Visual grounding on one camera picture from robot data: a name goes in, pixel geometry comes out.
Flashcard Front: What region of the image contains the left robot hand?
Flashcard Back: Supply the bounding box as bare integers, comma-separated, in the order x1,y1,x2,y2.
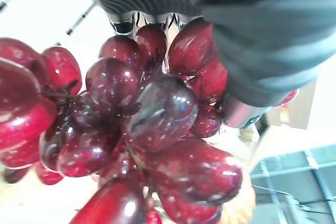
81,0,336,130

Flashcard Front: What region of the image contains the dark red grape bunch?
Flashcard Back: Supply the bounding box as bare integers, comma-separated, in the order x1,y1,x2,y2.
0,17,300,224

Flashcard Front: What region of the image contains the orange fruit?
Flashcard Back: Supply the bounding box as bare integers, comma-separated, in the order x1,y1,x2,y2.
220,171,257,224

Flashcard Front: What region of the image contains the grey metal shelf frame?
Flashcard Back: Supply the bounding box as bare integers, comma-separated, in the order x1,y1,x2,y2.
245,124,336,224

